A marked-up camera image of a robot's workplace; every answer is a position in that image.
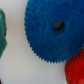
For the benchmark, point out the teal padded gripper finger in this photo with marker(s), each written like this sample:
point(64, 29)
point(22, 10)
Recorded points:
point(3, 29)

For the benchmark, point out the large blue gear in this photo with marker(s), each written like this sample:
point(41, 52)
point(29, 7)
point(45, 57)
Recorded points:
point(55, 28)

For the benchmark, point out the red gear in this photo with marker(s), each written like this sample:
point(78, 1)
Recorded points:
point(74, 69)

